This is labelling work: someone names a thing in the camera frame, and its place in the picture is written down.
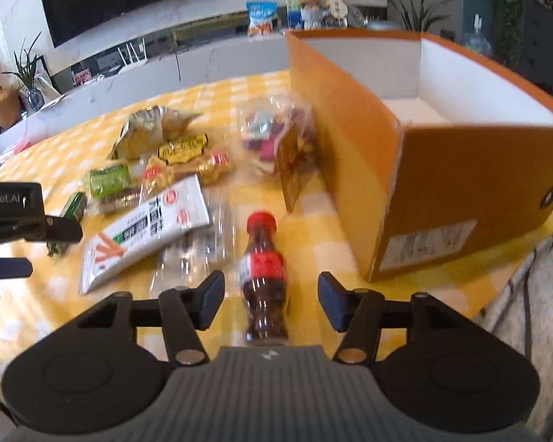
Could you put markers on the pink card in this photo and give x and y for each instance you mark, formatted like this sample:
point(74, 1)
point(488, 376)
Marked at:
point(83, 76)

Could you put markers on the blue water jug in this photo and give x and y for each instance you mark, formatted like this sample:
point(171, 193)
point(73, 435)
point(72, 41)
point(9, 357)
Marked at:
point(475, 39)

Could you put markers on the green raisin packet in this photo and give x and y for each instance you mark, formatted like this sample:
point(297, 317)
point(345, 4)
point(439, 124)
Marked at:
point(106, 180)

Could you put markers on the plant in glass vase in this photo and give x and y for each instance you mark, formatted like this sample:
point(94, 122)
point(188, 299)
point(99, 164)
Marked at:
point(30, 83)

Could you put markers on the dark photo frame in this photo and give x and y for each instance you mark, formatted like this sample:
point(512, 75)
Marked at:
point(41, 71)

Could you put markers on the orange cardboard box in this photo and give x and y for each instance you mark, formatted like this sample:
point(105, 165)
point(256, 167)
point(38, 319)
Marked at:
point(442, 184)

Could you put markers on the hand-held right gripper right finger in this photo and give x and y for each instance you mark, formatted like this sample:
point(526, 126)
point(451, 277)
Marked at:
point(330, 302)

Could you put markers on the grey striped cloth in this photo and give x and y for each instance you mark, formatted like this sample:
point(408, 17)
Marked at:
point(530, 354)

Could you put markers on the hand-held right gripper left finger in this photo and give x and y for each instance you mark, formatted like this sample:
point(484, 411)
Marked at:
point(212, 300)

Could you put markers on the yellow checked tablecloth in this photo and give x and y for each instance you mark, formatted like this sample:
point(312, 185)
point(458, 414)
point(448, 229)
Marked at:
point(50, 156)

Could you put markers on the small cola bottle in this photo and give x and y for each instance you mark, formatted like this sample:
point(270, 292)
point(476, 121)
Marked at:
point(260, 267)

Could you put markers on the long-leaved potted plant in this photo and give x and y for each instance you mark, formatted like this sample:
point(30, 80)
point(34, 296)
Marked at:
point(414, 14)

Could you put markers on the yellow-labelled fried snack packet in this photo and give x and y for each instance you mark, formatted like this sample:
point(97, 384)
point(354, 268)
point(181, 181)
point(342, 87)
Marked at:
point(184, 153)

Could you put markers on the white marble television console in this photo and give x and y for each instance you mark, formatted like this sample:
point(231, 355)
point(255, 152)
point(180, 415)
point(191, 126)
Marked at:
point(212, 57)

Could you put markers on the crumpled green silver bag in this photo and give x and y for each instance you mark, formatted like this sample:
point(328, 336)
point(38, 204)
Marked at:
point(147, 129)

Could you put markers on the blue snack bag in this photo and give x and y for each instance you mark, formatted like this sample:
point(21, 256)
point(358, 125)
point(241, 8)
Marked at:
point(261, 18)

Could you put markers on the clear bag of colourful candy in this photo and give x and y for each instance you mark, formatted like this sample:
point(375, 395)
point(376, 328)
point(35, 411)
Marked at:
point(267, 133)

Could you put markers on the long white snack packet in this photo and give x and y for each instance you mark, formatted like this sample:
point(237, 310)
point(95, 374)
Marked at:
point(156, 221)

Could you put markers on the white router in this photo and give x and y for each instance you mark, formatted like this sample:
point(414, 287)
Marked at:
point(132, 62)

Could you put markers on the teddy bear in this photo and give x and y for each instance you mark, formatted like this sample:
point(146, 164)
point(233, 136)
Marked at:
point(311, 7)

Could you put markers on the gold vase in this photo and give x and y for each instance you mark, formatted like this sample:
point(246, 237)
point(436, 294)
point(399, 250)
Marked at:
point(4, 108)

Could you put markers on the dark cabinet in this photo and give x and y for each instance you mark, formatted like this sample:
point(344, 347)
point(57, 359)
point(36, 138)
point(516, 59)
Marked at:
point(546, 41)

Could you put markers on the small dark green packet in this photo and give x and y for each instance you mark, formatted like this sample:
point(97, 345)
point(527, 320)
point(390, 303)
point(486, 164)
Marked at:
point(73, 205)

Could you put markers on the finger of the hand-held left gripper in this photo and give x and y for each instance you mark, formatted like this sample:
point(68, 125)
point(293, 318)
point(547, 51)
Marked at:
point(62, 230)
point(7, 268)

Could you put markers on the clear plastic tray packet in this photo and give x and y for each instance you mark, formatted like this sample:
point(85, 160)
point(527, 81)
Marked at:
point(198, 251)

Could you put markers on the leafy green plant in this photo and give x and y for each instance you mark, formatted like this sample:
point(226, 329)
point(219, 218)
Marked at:
point(504, 4)

